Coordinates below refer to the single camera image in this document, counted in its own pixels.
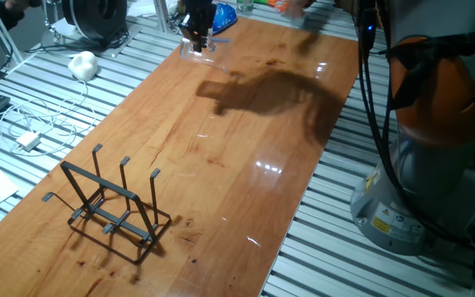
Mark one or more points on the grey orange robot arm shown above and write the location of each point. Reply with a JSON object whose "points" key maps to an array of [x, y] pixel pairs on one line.
{"points": [[439, 103]]}

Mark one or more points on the black metal cup rack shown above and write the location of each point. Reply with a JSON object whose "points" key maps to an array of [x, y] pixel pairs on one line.
{"points": [[97, 181]]}

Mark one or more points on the glossy wooden board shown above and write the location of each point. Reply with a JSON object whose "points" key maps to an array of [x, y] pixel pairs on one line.
{"points": [[229, 165]]}

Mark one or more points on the aluminium frame post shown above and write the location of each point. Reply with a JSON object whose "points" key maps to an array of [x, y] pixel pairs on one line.
{"points": [[0, 33], [161, 16]]}

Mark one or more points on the person's bare hand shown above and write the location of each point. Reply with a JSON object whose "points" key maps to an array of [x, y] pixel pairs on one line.
{"points": [[303, 10]]}

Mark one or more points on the blue snack packet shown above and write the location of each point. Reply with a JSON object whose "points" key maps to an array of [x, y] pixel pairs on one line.
{"points": [[225, 16]]}

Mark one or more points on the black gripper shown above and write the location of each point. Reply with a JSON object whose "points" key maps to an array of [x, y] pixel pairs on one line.
{"points": [[202, 12]]}

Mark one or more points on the white rounded lump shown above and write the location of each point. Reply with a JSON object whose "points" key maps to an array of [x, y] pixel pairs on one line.
{"points": [[83, 66]]}

